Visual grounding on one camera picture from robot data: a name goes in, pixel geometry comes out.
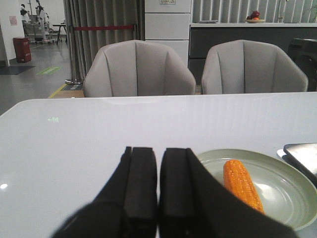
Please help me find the red trash bin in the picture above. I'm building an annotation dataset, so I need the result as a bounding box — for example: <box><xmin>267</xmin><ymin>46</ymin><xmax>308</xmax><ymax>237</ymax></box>
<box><xmin>13</xmin><ymin>37</ymin><xmax>32</xmax><ymax>63</ymax></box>

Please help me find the fruit bowl on counter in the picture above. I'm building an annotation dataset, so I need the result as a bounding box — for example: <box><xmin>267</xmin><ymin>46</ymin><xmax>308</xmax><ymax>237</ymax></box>
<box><xmin>245</xmin><ymin>10</ymin><xmax>265</xmax><ymax>23</ymax></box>

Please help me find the dark grey counter sideboard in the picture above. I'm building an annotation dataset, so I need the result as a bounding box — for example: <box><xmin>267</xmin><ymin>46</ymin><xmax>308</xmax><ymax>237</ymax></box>
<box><xmin>188</xmin><ymin>23</ymin><xmax>317</xmax><ymax>82</ymax></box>

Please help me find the red barrier belt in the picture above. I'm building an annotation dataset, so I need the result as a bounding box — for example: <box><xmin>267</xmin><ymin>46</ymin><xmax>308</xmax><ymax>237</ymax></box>
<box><xmin>73</xmin><ymin>25</ymin><xmax>134</xmax><ymax>31</ymax></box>

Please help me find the silver digital kitchen scale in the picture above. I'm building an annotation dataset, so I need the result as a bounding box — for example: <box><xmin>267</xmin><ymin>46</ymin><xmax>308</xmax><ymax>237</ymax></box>
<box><xmin>277</xmin><ymin>143</ymin><xmax>317</xmax><ymax>187</ymax></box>

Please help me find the white drawer cabinet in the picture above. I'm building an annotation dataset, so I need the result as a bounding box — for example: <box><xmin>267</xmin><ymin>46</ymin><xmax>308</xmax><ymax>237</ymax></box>
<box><xmin>145</xmin><ymin>0</ymin><xmax>192</xmax><ymax>65</ymax></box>

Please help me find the grey armchair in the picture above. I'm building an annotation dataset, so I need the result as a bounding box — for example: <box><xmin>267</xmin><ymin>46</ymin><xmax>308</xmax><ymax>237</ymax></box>
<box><xmin>83</xmin><ymin>40</ymin><xmax>196</xmax><ymax>97</ymax></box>
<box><xmin>202</xmin><ymin>43</ymin><xmax>309</xmax><ymax>95</ymax></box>

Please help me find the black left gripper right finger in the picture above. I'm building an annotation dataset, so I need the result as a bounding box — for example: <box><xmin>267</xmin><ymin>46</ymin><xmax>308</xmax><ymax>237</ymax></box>
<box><xmin>158</xmin><ymin>148</ymin><xmax>298</xmax><ymax>238</ymax></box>

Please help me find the left grey armchair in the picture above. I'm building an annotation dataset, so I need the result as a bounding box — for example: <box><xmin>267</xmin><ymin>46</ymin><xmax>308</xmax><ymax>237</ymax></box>
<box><xmin>83</xmin><ymin>40</ymin><xmax>196</xmax><ymax>97</ymax></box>

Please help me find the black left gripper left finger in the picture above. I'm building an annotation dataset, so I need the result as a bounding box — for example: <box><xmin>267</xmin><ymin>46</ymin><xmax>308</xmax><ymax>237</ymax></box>
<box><xmin>53</xmin><ymin>147</ymin><xmax>157</xmax><ymax>238</ymax></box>

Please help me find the black appliance at right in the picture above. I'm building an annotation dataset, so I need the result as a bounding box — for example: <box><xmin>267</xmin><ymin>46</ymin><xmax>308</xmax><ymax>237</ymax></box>
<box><xmin>287</xmin><ymin>38</ymin><xmax>317</xmax><ymax>91</ymax></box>

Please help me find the light green plate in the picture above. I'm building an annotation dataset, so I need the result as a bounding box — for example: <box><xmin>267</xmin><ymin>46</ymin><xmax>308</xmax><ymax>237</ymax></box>
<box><xmin>197</xmin><ymin>149</ymin><xmax>317</xmax><ymax>231</ymax></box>

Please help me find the right grey armchair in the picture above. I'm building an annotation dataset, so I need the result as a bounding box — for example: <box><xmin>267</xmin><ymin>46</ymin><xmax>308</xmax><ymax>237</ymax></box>
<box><xmin>202</xmin><ymin>43</ymin><xmax>309</xmax><ymax>95</ymax></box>

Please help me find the orange corn cob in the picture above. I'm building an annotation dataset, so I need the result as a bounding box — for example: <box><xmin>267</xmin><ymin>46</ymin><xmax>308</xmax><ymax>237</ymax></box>
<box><xmin>223</xmin><ymin>159</ymin><xmax>264</xmax><ymax>214</ymax></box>

